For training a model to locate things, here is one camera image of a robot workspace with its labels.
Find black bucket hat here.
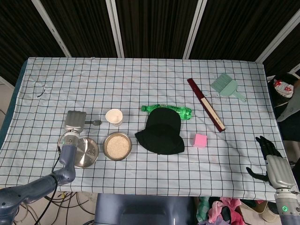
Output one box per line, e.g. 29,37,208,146
135,108,186,156

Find green plastic bottle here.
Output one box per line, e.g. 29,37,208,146
141,104,193,121

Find black printed bag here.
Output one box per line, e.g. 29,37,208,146
268,73,300,99

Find white paper cup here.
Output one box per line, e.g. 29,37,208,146
105,109,124,127

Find mint green brush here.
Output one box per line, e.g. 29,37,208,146
210,73,248,103

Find beige fabric bag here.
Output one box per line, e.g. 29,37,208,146
241,199,281,224

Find checked light blue tablecloth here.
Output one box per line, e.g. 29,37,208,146
0,56,297,203

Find dark red folded fan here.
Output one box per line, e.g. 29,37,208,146
187,78,226,134

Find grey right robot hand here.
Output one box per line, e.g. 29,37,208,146
246,135,295,189

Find white partition post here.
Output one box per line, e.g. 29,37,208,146
182,0,208,60
34,0,72,58
105,0,125,59
256,10,300,63

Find empty steel bowl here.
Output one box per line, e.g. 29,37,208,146
73,137,100,169

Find pink cloth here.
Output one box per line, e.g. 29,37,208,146
208,197,246,225

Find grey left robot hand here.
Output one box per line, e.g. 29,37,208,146
64,110,87,135

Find pink foam cube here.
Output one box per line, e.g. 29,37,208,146
192,133,208,149

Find tangled floor cables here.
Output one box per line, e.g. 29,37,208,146
14,190,95,225

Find green checked cloth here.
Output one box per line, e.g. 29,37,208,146
196,196,210,222

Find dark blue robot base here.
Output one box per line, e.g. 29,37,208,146
94,193,196,225

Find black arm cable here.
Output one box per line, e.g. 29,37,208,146
35,140,65,225

